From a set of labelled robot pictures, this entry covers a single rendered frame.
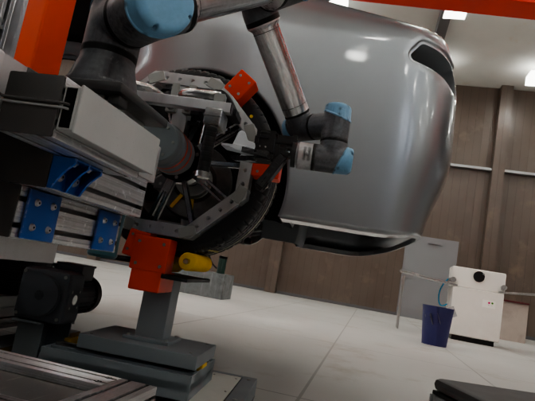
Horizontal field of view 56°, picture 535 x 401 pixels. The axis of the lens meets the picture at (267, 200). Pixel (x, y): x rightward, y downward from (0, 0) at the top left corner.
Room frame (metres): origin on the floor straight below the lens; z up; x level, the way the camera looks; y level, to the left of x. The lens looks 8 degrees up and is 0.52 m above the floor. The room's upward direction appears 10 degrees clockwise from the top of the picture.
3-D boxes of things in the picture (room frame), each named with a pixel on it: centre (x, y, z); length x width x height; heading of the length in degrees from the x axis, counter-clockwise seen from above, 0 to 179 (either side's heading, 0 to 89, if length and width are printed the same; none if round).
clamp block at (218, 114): (1.43, 0.19, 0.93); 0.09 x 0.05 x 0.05; 173
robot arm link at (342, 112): (1.37, -0.14, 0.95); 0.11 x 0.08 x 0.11; 43
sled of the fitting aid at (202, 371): (1.83, 0.36, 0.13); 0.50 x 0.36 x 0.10; 83
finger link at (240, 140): (1.33, 0.10, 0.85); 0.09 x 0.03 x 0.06; 119
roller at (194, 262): (1.74, 0.20, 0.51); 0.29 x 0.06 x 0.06; 173
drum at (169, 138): (1.59, 0.34, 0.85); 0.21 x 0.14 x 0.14; 173
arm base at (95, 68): (1.04, 0.39, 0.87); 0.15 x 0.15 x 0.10
